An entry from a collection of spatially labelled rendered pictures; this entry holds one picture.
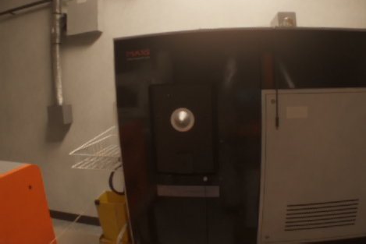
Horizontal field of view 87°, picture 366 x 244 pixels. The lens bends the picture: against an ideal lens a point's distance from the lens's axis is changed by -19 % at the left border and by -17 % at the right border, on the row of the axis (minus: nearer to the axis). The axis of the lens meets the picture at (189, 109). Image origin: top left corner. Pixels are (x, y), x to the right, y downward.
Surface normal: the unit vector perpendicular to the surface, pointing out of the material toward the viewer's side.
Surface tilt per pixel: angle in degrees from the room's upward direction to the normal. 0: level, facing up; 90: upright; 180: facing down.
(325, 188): 90
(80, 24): 90
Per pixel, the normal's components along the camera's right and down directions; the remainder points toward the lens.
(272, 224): -0.13, 0.11
